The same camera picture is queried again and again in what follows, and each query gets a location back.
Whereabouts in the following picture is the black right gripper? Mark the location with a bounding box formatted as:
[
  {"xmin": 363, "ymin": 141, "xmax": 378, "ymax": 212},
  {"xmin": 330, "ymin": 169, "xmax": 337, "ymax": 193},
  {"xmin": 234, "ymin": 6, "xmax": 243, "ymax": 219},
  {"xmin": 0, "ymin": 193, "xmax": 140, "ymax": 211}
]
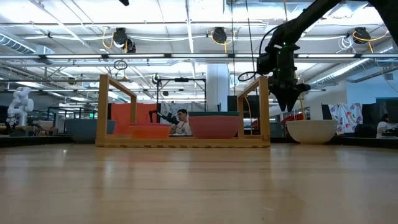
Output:
[{"xmin": 266, "ymin": 42, "xmax": 312, "ymax": 112}]

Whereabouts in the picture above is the white bowl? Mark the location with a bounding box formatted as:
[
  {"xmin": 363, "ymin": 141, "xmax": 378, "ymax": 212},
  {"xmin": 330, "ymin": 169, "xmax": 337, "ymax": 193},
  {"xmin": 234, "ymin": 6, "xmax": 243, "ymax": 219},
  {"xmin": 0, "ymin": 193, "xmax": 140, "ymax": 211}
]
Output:
[{"xmin": 285, "ymin": 119, "xmax": 338, "ymax": 144}]

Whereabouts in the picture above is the teal bowl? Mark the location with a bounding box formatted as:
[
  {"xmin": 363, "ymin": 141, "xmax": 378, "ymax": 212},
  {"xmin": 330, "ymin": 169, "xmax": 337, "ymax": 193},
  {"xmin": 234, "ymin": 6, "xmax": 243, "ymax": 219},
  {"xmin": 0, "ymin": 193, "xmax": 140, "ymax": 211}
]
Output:
[{"xmin": 188, "ymin": 111, "xmax": 240, "ymax": 118}]

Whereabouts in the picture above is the pink bowl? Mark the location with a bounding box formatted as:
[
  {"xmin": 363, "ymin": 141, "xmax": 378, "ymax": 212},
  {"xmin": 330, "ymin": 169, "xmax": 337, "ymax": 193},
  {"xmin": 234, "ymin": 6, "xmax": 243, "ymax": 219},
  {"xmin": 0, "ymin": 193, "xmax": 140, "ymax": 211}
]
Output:
[{"xmin": 188, "ymin": 115, "xmax": 241, "ymax": 139}]

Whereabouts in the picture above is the blue bowl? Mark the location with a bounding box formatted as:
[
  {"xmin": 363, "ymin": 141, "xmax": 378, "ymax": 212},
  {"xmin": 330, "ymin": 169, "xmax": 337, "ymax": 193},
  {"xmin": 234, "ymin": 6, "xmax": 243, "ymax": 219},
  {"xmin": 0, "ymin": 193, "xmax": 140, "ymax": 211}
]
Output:
[{"xmin": 64, "ymin": 118, "xmax": 116, "ymax": 144}]

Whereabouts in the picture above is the wooden slatted shelf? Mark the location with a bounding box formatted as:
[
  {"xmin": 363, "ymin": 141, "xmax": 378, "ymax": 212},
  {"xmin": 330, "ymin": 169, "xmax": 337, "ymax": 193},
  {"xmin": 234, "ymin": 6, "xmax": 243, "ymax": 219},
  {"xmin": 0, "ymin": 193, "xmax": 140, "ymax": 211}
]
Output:
[{"xmin": 95, "ymin": 73, "xmax": 271, "ymax": 149}]

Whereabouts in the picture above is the red cart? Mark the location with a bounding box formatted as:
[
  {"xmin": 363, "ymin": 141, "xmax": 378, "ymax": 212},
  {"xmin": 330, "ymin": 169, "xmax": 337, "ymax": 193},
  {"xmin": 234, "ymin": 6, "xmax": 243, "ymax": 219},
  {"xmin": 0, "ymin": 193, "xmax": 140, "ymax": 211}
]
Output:
[{"xmin": 281, "ymin": 113, "xmax": 305, "ymax": 124}]

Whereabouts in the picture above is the black square panel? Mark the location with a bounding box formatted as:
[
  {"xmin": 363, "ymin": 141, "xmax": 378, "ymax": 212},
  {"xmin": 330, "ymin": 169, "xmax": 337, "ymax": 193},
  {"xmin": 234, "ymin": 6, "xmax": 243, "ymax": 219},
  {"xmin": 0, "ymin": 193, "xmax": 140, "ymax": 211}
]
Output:
[{"xmin": 226, "ymin": 95, "xmax": 262, "ymax": 119}]

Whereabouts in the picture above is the colourful floral cloth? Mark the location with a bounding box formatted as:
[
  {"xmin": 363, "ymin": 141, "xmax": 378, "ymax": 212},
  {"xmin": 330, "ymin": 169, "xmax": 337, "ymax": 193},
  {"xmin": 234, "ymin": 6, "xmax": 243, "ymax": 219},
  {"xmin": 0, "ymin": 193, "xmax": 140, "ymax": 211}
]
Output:
[{"xmin": 328, "ymin": 102, "xmax": 364, "ymax": 135}]

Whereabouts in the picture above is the white column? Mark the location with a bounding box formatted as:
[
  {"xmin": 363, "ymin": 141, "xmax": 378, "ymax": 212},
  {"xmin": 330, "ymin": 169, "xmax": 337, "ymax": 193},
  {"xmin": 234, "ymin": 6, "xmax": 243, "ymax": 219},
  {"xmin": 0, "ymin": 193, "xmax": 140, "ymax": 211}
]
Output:
[{"xmin": 206, "ymin": 63, "xmax": 231, "ymax": 113}]

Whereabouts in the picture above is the grey patterned cloth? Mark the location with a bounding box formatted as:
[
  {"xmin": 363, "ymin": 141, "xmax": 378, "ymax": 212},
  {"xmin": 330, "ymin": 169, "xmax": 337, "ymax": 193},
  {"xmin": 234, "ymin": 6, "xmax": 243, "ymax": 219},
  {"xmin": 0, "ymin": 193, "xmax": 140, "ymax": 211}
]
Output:
[{"xmin": 160, "ymin": 101, "xmax": 206, "ymax": 118}]

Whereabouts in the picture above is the person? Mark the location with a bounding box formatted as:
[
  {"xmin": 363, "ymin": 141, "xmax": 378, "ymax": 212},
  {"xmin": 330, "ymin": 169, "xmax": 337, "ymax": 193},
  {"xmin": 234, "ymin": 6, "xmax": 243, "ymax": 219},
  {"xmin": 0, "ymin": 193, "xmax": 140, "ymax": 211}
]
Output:
[
  {"xmin": 169, "ymin": 108, "xmax": 193, "ymax": 136},
  {"xmin": 375, "ymin": 113, "xmax": 398, "ymax": 139}
]

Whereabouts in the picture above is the orange cloth panel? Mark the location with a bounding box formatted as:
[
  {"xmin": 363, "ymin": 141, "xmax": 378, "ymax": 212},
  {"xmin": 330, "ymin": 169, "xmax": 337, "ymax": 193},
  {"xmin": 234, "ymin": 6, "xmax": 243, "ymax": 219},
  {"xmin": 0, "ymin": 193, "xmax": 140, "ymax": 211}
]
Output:
[{"xmin": 111, "ymin": 103, "xmax": 159, "ymax": 135}]

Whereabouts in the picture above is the white robot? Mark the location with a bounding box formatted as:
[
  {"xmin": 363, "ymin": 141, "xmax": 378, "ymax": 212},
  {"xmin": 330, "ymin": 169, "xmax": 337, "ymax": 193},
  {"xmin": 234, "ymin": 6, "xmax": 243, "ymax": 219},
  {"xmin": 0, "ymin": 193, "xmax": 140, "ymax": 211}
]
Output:
[{"xmin": 6, "ymin": 86, "xmax": 34, "ymax": 127}]

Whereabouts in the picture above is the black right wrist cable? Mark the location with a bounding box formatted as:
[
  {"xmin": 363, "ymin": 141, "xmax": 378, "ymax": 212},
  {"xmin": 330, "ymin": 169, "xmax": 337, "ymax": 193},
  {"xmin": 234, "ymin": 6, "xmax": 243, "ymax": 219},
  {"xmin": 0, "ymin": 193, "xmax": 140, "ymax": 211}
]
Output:
[{"xmin": 238, "ymin": 23, "xmax": 282, "ymax": 82}]

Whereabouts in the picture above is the black ceiling cable reel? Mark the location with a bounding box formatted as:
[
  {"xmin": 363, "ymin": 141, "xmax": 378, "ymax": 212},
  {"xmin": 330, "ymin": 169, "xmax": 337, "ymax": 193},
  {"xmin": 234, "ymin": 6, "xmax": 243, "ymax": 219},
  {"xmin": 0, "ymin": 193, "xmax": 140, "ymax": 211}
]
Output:
[
  {"xmin": 112, "ymin": 27, "xmax": 137, "ymax": 54},
  {"xmin": 353, "ymin": 27, "xmax": 371, "ymax": 44},
  {"xmin": 211, "ymin": 26, "xmax": 229, "ymax": 44}
]

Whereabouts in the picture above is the black camera stand frame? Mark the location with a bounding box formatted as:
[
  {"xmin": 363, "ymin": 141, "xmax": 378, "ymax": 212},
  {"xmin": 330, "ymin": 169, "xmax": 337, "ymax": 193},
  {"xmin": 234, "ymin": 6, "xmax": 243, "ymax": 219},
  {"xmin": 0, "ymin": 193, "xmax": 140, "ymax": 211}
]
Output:
[{"xmin": 155, "ymin": 77, "xmax": 208, "ymax": 124}]

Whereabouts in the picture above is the hanging black cable loop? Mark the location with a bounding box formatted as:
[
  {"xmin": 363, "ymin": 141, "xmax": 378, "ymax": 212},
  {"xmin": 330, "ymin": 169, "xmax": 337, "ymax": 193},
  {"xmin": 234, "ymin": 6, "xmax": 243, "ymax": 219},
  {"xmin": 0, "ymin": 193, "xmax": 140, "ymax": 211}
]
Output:
[{"xmin": 113, "ymin": 59, "xmax": 128, "ymax": 71}]

